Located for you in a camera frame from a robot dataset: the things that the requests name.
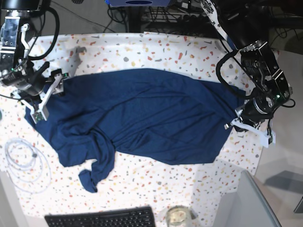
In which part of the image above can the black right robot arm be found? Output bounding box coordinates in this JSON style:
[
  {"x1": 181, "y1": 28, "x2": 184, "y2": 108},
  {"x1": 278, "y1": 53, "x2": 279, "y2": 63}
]
[{"x1": 0, "y1": 0, "x2": 60, "y2": 102}]

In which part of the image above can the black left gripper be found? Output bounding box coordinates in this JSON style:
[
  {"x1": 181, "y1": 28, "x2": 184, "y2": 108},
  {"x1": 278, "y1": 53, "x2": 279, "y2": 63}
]
[{"x1": 235, "y1": 98, "x2": 274, "y2": 128}]

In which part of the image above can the blue box with oval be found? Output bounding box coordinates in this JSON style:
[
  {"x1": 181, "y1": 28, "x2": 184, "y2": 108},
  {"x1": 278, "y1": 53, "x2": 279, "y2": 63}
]
[{"x1": 105, "y1": 0, "x2": 176, "y2": 7}]

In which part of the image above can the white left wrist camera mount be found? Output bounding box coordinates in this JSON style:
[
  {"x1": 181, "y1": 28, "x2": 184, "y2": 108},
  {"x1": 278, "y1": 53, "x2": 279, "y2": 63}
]
[{"x1": 224, "y1": 118, "x2": 276, "y2": 148}]

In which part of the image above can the coiled white cable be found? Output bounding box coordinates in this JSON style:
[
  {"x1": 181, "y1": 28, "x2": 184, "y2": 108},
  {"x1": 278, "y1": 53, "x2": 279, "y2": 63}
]
[{"x1": 4, "y1": 138, "x2": 52, "y2": 194}]

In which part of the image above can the black power strip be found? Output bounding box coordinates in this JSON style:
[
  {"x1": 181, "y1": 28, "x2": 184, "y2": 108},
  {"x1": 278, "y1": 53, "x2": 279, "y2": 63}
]
[{"x1": 144, "y1": 12, "x2": 209, "y2": 24}]

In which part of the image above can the black computer keyboard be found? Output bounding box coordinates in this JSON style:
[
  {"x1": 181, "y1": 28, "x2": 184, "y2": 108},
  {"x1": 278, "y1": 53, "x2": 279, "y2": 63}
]
[{"x1": 45, "y1": 206, "x2": 156, "y2": 227}]

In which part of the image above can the clear glass jar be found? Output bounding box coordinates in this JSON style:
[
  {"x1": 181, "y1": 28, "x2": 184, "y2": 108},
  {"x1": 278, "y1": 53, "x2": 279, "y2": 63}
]
[{"x1": 166, "y1": 206, "x2": 192, "y2": 227}]

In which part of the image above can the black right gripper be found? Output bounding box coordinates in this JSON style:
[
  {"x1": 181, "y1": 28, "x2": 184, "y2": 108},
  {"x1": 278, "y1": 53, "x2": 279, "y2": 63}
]
[{"x1": 11, "y1": 61, "x2": 69, "y2": 101}]

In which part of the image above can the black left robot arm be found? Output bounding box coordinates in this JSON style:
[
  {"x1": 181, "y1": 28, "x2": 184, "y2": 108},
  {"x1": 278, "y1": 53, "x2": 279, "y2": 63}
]
[{"x1": 200, "y1": 0, "x2": 303, "y2": 132}]

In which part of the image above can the dark blue t-shirt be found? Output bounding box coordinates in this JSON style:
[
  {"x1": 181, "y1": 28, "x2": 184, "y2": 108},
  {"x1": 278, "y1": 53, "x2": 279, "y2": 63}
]
[{"x1": 25, "y1": 69, "x2": 244, "y2": 193}]

